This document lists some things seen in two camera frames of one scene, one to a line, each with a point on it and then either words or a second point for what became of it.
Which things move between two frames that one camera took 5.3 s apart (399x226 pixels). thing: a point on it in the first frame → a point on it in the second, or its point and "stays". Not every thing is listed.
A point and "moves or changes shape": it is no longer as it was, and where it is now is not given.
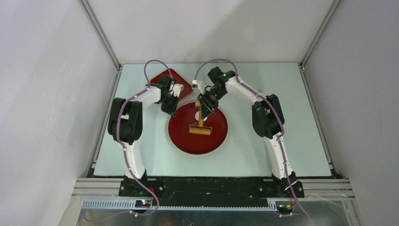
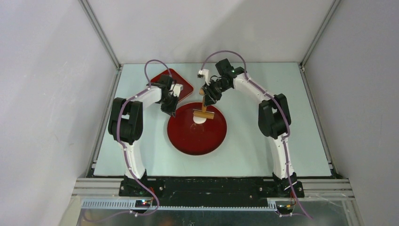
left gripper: [172, 109] stays
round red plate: [197, 144] stays
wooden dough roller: [200, 129] moves or changes shape
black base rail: [210, 188] stays
